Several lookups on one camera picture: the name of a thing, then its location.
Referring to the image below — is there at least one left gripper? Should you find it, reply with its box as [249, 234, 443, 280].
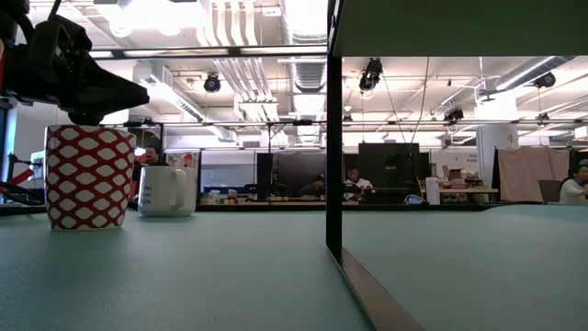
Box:
[3, 43, 151, 127]

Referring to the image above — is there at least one red white lattice mug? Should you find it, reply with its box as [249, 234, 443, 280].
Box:
[44, 124, 138, 232]

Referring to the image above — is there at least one white mug with text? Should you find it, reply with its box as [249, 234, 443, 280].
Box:
[137, 165, 198, 218]

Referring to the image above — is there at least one person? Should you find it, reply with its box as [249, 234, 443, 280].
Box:
[133, 144, 169, 169]
[343, 165, 377, 202]
[559, 158, 588, 207]
[297, 173, 328, 200]

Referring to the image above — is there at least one small grey monitor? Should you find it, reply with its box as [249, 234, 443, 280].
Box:
[29, 149, 47, 181]

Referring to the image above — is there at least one red bar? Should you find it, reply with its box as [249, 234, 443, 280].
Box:
[0, 167, 37, 194]

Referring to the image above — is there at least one black panel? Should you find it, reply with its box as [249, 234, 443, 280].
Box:
[255, 151, 328, 200]

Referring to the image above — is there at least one green table mat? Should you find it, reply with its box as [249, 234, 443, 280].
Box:
[0, 204, 588, 331]

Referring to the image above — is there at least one wooden shelf with black legs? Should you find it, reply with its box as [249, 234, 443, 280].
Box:
[324, 0, 588, 331]

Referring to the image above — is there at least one black monitor back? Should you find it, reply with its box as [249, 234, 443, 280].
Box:
[357, 143, 422, 189]

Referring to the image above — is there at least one white cylindrical container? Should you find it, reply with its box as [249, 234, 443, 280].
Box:
[424, 177, 441, 206]

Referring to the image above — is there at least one wooden desk with boxes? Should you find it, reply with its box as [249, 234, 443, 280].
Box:
[438, 167, 501, 204]

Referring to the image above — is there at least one pink hanging cloth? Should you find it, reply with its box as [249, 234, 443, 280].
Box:
[498, 146, 571, 203]

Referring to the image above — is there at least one grey office chair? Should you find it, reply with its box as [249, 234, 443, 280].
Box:
[537, 179, 564, 204]

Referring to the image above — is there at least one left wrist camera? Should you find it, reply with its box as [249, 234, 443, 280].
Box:
[28, 14, 94, 63]

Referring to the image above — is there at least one black cable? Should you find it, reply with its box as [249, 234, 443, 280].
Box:
[0, 180, 47, 207]

